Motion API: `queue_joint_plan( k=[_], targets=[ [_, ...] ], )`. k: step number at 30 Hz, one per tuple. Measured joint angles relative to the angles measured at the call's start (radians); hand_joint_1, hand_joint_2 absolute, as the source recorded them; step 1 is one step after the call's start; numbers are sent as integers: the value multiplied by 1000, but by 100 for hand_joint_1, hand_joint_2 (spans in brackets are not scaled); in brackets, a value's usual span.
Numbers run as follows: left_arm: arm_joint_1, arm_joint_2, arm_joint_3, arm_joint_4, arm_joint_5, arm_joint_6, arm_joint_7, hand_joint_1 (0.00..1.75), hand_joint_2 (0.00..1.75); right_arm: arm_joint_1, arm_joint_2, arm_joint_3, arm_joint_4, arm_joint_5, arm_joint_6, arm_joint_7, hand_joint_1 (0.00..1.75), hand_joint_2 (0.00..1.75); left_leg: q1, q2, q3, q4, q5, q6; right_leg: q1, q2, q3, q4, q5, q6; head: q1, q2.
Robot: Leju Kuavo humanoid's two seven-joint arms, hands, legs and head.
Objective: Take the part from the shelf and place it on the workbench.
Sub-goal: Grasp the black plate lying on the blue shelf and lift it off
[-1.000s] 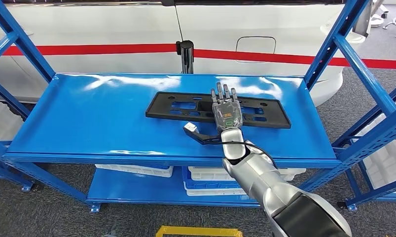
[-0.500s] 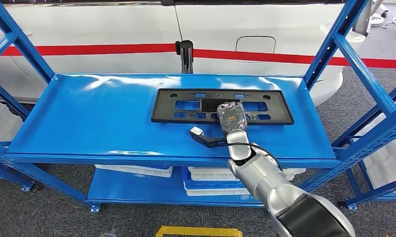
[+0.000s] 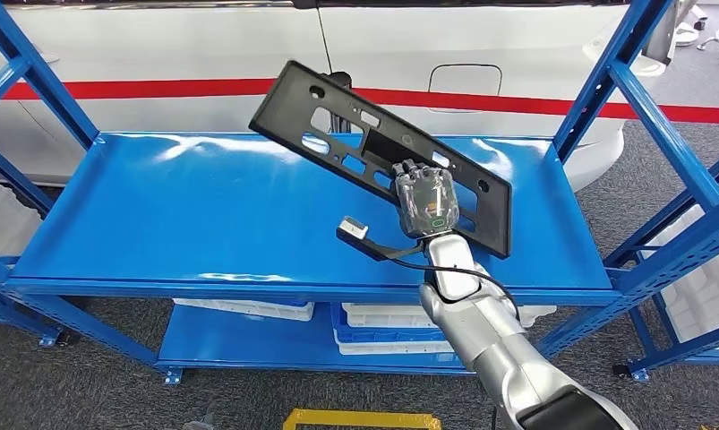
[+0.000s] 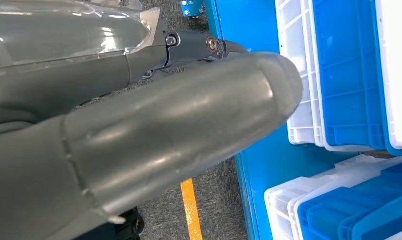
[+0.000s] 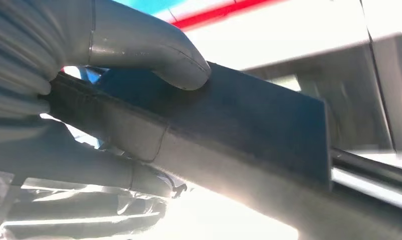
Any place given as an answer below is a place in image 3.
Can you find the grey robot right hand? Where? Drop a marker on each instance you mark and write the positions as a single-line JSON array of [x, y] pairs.
[[427, 202]]

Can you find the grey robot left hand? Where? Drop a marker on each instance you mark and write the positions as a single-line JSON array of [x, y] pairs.
[[202, 424]]

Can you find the black plastic plate bracket part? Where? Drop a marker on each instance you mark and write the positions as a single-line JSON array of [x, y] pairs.
[[276, 101]]

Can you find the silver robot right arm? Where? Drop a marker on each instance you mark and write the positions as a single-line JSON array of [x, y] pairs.
[[489, 344]]

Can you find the blue steel shelf rack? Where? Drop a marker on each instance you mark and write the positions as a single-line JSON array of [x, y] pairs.
[[21, 320], [685, 350], [157, 208]]

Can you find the white plastic bin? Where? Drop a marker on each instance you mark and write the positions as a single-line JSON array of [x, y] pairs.
[[240, 310], [383, 316], [706, 297], [389, 349]]

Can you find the white round floor stand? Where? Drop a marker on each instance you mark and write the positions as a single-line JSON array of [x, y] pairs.
[[688, 34]]

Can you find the white car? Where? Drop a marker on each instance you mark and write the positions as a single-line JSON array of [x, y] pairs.
[[157, 41]]

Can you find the red barrier belt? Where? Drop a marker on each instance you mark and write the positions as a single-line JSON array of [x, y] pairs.
[[128, 89]]

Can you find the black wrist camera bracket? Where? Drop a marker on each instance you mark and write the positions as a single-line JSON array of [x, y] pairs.
[[371, 249]]

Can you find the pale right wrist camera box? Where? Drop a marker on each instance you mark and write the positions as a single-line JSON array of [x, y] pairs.
[[354, 228]]

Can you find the black stanchion post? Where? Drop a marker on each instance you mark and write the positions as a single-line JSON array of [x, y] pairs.
[[339, 78]]

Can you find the grey metal post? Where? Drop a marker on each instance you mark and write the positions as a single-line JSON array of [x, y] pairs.
[[658, 35]]

